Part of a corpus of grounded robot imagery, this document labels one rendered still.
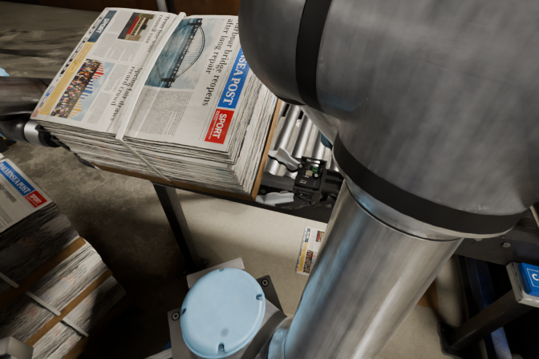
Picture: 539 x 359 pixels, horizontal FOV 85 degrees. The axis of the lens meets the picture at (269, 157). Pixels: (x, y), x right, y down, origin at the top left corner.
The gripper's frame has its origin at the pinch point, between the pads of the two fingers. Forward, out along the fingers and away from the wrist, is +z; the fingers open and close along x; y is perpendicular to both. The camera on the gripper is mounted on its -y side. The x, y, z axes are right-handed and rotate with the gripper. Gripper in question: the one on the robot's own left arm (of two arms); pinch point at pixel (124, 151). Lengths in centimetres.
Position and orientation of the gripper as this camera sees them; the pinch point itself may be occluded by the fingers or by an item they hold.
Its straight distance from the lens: 82.0
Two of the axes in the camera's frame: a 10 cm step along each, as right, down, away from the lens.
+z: 9.6, 1.8, -1.9
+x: 2.4, -8.8, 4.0
